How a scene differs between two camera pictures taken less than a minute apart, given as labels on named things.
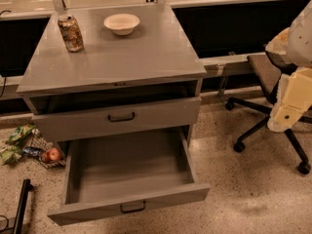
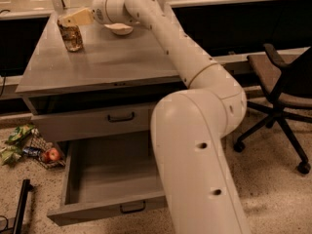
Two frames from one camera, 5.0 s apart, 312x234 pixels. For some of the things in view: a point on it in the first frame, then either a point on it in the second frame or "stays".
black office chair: [266, 69] stays
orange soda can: [71, 34] stays
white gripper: [301, 39] -> [98, 12]
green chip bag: [19, 133] stays
